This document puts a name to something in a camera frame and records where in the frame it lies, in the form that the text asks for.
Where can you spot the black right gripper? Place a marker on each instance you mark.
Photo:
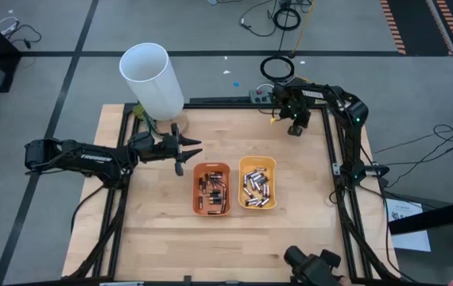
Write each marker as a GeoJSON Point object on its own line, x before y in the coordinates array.
{"type": "Point", "coordinates": [292, 103]}

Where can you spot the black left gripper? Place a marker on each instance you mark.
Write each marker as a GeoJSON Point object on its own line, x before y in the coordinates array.
{"type": "Point", "coordinates": [155, 149]}

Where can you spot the black copper-top battery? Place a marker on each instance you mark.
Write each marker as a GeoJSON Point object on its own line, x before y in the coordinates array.
{"type": "Point", "coordinates": [202, 184]}
{"type": "Point", "coordinates": [200, 202]}
{"type": "Point", "coordinates": [220, 183]}
{"type": "Point", "coordinates": [215, 201]}
{"type": "Point", "coordinates": [214, 212]}
{"type": "Point", "coordinates": [215, 173]}
{"type": "Point", "coordinates": [214, 196]}
{"type": "Point", "coordinates": [214, 192]}
{"type": "Point", "coordinates": [224, 200]}
{"type": "Point", "coordinates": [207, 181]}

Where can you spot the silver red battery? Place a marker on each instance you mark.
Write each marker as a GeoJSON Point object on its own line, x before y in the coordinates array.
{"type": "Point", "coordinates": [264, 180]}

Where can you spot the orange plastic bin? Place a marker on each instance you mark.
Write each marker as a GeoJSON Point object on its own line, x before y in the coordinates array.
{"type": "Point", "coordinates": [206, 206]}

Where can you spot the yellow plastic bin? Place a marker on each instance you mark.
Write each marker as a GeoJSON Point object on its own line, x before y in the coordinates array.
{"type": "Point", "coordinates": [242, 165]}

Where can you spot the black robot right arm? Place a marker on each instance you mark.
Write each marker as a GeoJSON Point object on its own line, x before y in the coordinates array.
{"type": "Point", "coordinates": [351, 139]}

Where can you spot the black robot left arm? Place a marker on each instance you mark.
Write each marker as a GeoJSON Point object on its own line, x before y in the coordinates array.
{"type": "Point", "coordinates": [95, 159]}

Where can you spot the grey power strip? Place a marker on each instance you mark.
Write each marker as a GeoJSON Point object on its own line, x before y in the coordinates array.
{"type": "Point", "coordinates": [256, 96]}

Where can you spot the small green artificial plant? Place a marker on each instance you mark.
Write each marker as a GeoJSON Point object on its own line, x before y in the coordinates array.
{"type": "Point", "coordinates": [141, 113]}

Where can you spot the long black power strip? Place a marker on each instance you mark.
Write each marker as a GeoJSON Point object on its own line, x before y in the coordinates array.
{"type": "Point", "coordinates": [218, 100]}

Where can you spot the white cylinder lamp shade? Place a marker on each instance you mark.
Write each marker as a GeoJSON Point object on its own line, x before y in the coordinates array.
{"type": "Point", "coordinates": [151, 79]}

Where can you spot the black handheld device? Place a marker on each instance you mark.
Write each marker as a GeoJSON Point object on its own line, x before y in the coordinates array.
{"type": "Point", "coordinates": [312, 268]}

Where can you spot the white paper sheet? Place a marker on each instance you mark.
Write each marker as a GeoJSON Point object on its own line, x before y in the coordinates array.
{"type": "Point", "coordinates": [407, 238]}

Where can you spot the person's hand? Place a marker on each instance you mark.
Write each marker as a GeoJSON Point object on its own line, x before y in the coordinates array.
{"type": "Point", "coordinates": [345, 281]}

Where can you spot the black metal beam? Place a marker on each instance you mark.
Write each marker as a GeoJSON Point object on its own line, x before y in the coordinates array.
{"type": "Point", "coordinates": [433, 216]}

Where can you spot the black aluminium table frame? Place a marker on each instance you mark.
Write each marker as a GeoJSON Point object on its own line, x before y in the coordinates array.
{"type": "Point", "coordinates": [210, 106]}

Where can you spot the white metal bracket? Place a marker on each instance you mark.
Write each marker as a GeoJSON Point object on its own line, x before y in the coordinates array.
{"type": "Point", "coordinates": [335, 168]}

